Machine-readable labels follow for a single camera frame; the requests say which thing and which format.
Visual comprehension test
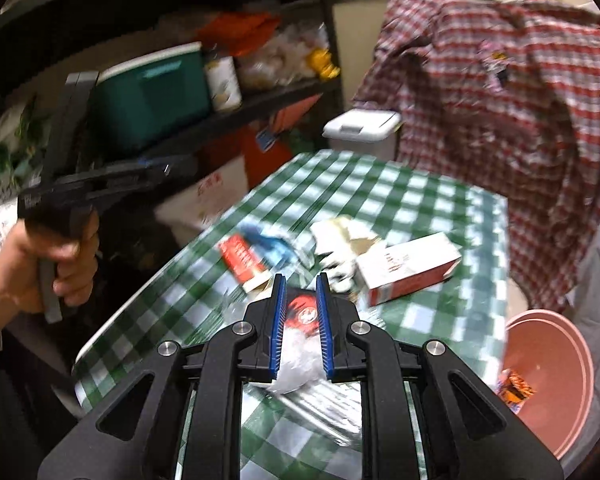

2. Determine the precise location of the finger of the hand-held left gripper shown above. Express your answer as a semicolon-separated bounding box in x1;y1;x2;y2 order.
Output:
92;156;187;183
82;177;161;201

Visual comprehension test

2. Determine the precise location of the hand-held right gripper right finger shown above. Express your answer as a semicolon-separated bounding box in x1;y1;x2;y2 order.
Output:
316;274;565;480

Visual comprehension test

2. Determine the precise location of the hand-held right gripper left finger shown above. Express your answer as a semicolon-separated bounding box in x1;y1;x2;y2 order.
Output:
36;274;287;480

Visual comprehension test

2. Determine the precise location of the red print plastic bag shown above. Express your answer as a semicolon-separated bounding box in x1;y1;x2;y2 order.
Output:
220;287;376;396

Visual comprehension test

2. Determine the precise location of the white tissue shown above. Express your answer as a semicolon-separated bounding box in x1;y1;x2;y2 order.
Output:
320;255;361;292

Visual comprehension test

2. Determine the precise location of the pink plastic basin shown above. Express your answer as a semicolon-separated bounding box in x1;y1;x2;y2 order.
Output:
500;309;595;463

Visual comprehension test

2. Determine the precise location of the person's left hand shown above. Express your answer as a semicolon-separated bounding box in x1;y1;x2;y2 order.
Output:
0;210;101;333

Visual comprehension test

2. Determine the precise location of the green cooler box white lid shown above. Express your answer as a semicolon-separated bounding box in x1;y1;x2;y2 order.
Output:
91;41;212;153

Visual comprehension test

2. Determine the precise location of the green white printed bag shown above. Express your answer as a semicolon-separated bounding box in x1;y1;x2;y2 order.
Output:
0;105;46;241

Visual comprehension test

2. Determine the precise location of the white cardboard box red print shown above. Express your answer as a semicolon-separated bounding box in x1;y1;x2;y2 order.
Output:
155;155;248;241

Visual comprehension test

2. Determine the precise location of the red white snack packet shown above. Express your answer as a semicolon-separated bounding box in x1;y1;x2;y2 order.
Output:
217;234;271;293

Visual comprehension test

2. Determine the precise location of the blue plastic wrapper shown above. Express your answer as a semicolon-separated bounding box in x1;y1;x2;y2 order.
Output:
240;222;296;266

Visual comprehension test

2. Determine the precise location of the brown stained tissue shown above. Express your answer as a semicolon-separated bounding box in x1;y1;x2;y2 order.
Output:
310;215;386;261

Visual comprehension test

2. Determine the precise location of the white red carton box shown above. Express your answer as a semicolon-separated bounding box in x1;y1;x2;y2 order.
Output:
354;232;463;307

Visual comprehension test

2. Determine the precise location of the glass jar with pale label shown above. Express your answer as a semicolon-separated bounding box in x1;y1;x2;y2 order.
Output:
203;47;243;112

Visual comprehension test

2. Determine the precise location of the red box with blue label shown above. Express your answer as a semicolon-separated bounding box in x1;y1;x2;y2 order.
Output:
242;127;293;188

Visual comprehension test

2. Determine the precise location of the green white checkered tablecloth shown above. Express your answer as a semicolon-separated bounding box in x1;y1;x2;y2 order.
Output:
72;149;511;480

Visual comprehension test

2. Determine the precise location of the green plastic bag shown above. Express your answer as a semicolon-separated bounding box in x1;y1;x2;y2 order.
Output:
280;127;326;156

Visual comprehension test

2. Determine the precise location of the black shelving rack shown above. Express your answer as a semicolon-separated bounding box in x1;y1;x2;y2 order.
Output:
0;0;343;261

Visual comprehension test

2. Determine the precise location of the red orange plastic bag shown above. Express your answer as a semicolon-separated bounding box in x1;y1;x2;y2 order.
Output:
197;12;281;58

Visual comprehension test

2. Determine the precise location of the clear plastic bags bundle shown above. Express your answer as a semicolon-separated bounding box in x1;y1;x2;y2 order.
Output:
237;22;331;91

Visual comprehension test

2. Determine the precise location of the orange snack wrapper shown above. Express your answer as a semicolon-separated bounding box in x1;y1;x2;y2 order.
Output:
500;367;537;411

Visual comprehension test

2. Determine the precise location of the white lidded bin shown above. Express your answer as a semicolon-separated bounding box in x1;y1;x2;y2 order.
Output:
322;109;403;161

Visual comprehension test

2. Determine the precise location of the yellow plastic item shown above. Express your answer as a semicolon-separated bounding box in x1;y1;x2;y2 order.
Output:
305;47;341;81

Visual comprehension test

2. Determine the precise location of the red plaid shirt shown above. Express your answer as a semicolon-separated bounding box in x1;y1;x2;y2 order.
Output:
352;0;600;311

